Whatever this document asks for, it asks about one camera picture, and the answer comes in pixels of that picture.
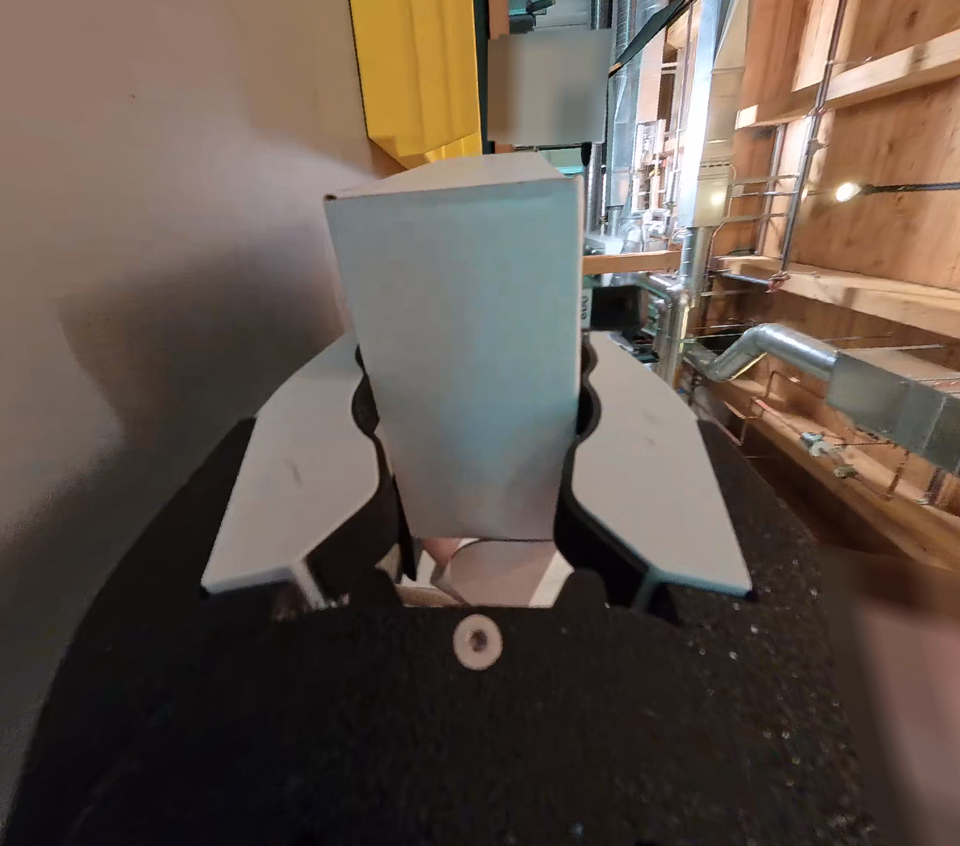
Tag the tall metal air duct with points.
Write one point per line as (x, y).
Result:
(720, 110)

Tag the wooden ceiling beam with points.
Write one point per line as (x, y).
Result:
(862, 80)

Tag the angled metal air duct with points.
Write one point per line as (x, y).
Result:
(885, 388)

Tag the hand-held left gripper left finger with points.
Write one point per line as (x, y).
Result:
(300, 478)

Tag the round ceiling lamp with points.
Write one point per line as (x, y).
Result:
(847, 191)

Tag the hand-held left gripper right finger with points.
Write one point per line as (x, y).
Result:
(652, 486)

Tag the white cardboard box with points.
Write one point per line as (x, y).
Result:
(457, 351)

